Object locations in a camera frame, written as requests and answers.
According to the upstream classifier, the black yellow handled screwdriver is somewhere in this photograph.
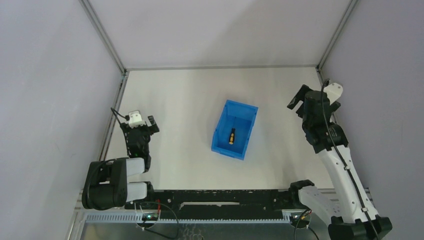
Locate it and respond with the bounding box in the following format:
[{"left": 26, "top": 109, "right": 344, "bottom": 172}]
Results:
[{"left": 228, "top": 128, "right": 236, "bottom": 145}]

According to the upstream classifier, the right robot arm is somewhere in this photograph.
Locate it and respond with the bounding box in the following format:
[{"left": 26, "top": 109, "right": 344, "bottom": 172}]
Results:
[{"left": 287, "top": 83, "right": 393, "bottom": 240}]

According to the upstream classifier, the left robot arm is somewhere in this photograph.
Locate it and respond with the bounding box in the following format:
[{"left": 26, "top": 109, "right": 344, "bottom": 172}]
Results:
[{"left": 81, "top": 115, "right": 160, "bottom": 211}]

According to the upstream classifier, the blue plastic bin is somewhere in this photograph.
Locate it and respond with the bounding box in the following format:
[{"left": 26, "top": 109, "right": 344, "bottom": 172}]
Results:
[{"left": 211, "top": 99, "right": 259, "bottom": 160}]

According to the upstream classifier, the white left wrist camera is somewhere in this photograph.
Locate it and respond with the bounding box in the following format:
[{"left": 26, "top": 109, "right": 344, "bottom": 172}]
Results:
[{"left": 128, "top": 110, "right": 146, "bottom": 128}]

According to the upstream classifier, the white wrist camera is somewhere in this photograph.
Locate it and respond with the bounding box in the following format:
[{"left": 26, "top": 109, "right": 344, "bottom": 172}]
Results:
[
  {"left": 323, "top": 82, "right": 344, "bottom": 105},
  {"left": 128, "top": 110, "right": 146, "bottom": 128}
]

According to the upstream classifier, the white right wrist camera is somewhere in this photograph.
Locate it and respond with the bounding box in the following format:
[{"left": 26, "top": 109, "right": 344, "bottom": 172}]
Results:
[{"left": 323, "top": 82, "right": 344, "bottom": 105}]

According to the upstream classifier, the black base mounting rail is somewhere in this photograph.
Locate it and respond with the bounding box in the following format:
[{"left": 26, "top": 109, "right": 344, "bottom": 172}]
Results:
[{"left": 124, "top": 189, "right": 306, "bottom": 218}]

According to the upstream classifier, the left black cable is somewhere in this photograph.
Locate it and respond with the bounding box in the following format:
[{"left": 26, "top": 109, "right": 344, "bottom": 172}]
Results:
[{"left": 134, "top": 200, "right": 180, "bottom": 240}]

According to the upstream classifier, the black cable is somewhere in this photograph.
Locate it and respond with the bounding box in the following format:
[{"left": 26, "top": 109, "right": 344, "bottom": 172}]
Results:
[
  {"left": 289, "top": 208, "right": 320, "bottom": 240},
  {"left": 134, "top": 200, "right": 180, "bottom": 240}
]

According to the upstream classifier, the perforated metal cable tray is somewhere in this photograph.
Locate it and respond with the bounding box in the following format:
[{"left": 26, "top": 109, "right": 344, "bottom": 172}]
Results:
[{"left": 83, "top": 211, "right": 301, "bottom": 224}]

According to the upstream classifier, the right black cable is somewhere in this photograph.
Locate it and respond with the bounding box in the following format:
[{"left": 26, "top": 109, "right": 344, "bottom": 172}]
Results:
[{"left": 289, "top": 208, "right": 320, "bottom": 240}]

